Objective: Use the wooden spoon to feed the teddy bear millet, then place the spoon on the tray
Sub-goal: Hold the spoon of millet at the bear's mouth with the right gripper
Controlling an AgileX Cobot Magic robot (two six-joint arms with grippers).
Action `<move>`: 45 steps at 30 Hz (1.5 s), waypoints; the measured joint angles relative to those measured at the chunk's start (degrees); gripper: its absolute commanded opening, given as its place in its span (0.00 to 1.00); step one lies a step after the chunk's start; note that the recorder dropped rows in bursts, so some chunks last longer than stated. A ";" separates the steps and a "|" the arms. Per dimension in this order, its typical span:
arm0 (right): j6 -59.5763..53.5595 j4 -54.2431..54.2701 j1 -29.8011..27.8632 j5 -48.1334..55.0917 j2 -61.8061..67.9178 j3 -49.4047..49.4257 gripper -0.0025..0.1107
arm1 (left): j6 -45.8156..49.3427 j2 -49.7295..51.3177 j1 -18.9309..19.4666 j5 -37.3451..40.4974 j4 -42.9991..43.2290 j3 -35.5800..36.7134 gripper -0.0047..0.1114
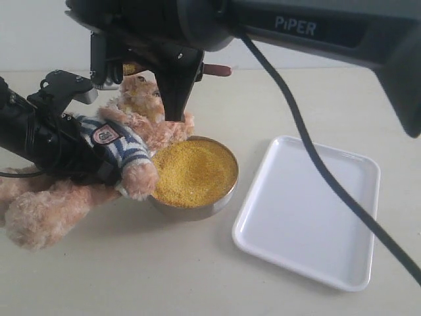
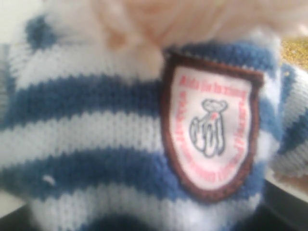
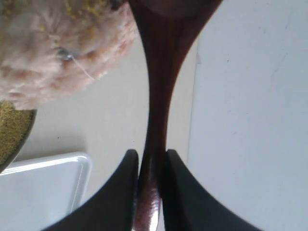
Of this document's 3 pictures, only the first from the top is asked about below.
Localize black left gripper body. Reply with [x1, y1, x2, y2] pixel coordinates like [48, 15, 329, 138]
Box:
[27, 92, 121, 184]

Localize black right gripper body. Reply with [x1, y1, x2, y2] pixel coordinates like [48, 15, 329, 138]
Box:
[66, 1, 204, 73]

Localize round metal bowl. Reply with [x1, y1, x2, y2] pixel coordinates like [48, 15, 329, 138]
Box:
[148, 136, 239, 221]

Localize beige teddy bear striped shirt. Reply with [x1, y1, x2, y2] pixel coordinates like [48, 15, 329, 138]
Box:
[1, 72, 194, 250]

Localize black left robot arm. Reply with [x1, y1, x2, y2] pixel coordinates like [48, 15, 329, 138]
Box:
[1, 71, 121, 186]

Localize white rectangular plastic tray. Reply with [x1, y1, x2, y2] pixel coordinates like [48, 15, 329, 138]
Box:
[232, 136, 374, 292]

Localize yellow millet grains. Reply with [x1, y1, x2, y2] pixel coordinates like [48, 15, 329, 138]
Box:
[153, 140, 238, 209]

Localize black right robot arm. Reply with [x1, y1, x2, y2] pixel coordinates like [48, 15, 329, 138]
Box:
[66, 1, 420, 138]

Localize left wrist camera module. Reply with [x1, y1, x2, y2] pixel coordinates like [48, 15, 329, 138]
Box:
[40, 69, 98, 105]

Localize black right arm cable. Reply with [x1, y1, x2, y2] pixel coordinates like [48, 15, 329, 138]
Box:
[236, 28, 421, 287]

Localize dark red wooden spoon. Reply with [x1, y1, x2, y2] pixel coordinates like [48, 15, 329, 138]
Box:
[123, 63, 232, 77]

